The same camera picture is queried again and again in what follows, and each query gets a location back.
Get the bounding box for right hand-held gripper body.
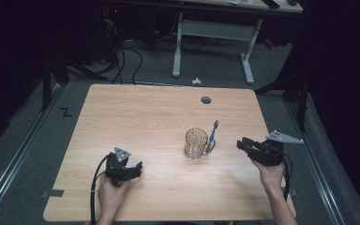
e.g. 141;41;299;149
251;129;305;167

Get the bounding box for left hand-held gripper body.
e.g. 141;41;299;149
104;146;132;188

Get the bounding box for blue toothbrush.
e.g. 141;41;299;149
204;119;220;155

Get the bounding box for clear glass mug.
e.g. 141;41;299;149
184;127;217;160

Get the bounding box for person's right hand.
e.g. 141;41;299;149
250;158;288;192

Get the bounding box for person's left hand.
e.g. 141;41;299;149
97;177;131;218

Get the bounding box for black metal stand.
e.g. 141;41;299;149
253;69;311;133
39;51;71;113

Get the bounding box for black tape floor mark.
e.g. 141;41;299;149
59;106;73;118

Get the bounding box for small red object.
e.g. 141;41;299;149
263;38;277;52

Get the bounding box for white-framed wooden desk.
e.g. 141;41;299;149
172;0;304;85

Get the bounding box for black flat device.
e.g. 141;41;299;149
260;0;281;10

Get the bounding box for dark computer tower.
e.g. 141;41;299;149
100;5;125;64

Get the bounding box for white paper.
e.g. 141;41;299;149
227;0;255;6

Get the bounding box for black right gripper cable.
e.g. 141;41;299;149
281;152;294;202

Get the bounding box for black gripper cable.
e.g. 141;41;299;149
281;152;294;202
89;153;111;225

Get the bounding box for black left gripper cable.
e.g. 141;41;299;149
89;153;111;225

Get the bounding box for metal floor rail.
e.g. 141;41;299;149
0;82;64;223
284;101;347;225

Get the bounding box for black floor cables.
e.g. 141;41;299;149
91;37;144;86

